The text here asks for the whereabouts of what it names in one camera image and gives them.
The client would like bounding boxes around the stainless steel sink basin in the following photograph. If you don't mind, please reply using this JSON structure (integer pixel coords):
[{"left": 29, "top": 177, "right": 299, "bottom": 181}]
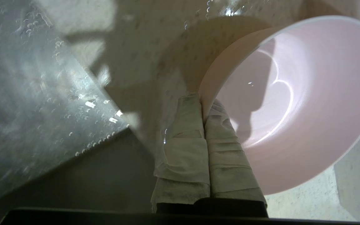
[{"left": 0, "top": 0, "right": 155, "bottom": 216}]

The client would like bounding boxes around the right gripper tape-wrapped right finger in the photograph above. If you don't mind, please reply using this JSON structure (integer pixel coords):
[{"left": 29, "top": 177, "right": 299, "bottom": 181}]
[{"left": 205, "top": 100, "right": 267, "bottom": 207}]

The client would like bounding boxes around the right gripper tape-wrapped left finger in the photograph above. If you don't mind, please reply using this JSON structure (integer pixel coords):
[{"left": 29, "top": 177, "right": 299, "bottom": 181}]
[{"left": 151, "top": 93, "right": 211, "bottom": 213}]

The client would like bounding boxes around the pink plastic bowl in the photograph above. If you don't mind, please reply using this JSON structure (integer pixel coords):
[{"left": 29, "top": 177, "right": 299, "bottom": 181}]
[{"left": 199, "top": 16, "right": 360, "bottom": 196}]

